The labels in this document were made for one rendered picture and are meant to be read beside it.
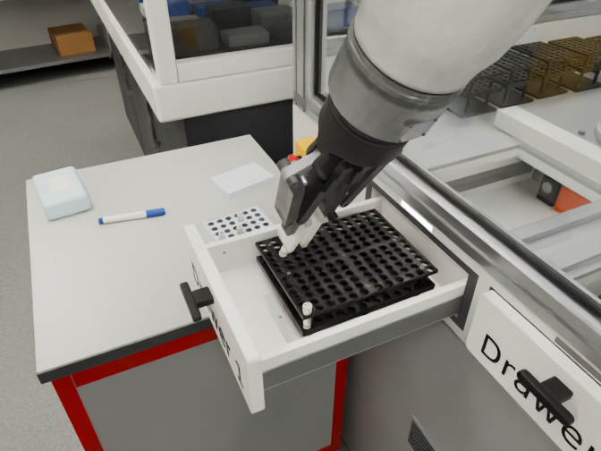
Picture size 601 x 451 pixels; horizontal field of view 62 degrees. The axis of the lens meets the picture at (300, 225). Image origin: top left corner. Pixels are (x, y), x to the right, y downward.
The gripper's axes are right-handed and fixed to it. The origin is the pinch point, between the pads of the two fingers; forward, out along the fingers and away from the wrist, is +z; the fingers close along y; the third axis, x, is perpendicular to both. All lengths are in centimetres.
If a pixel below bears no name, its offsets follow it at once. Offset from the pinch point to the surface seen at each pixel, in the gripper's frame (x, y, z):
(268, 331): -5.5, -0.6, 22.6
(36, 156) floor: 175, -8, 218
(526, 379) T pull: -26.3, 17.1, 1.8
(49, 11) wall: 341, 43, 264
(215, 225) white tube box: 21.4, 6.4, 41.9
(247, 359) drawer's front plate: -9.4, -8.9, 10.5
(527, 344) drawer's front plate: -23.4, 21.1, 2.8
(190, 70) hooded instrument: 71, 23, 52
